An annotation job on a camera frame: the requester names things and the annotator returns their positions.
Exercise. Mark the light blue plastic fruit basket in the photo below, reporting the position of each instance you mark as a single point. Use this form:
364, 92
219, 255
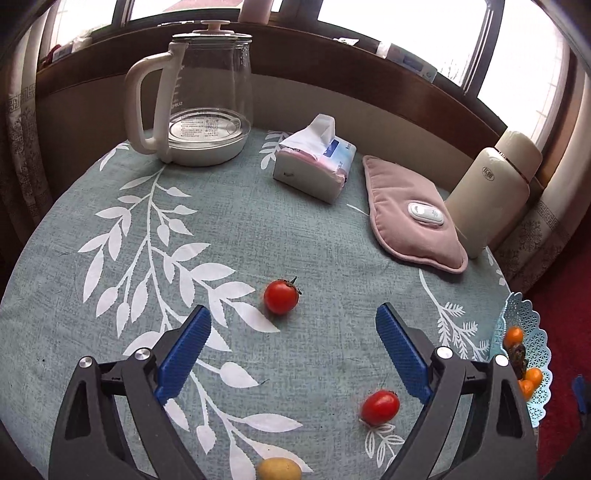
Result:
519, 312

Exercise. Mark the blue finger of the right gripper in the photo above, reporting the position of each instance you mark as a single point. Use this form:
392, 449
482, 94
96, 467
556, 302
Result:
582, 390

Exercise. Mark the grey leaf-pattern tablecloth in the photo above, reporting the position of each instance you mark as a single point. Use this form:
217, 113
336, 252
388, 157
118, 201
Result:
134, 244

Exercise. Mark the patterned curtain right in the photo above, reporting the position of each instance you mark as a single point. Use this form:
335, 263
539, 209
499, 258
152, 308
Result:
541, 235

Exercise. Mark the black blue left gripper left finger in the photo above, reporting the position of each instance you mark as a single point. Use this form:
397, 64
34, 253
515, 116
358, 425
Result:
89, 441

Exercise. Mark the white blue box on windowsill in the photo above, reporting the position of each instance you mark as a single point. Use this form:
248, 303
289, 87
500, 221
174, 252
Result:
407, 60

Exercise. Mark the brown longan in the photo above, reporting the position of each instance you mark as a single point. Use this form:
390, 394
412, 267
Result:
278, 469

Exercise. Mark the small orange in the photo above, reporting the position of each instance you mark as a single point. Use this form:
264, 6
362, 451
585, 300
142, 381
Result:
514, 336

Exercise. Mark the cherry tomato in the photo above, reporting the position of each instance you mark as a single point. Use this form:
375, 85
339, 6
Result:
281, 296
380, 407

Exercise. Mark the pink hot water bag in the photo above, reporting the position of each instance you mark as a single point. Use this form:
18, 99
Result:
409, 217

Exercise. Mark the patterned curtain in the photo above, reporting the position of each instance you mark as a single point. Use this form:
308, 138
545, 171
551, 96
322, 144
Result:
24, 188
541, 235

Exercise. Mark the dark brown passion fruit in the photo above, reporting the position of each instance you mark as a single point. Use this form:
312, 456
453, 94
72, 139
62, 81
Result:
518, 360

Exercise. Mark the tissue pack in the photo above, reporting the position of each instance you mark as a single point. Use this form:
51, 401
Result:
315, 160

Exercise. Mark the pink tumbler on windowsill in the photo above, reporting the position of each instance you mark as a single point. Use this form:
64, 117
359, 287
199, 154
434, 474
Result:
255, 11

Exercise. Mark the cream thermos flask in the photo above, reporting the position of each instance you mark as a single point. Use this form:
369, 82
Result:
493, 190

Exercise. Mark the glass kettle white handle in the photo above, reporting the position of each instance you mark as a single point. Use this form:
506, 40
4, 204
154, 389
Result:
203, 108

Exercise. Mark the patterned curtain left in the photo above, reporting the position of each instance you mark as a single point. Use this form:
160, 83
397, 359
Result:
24, 188

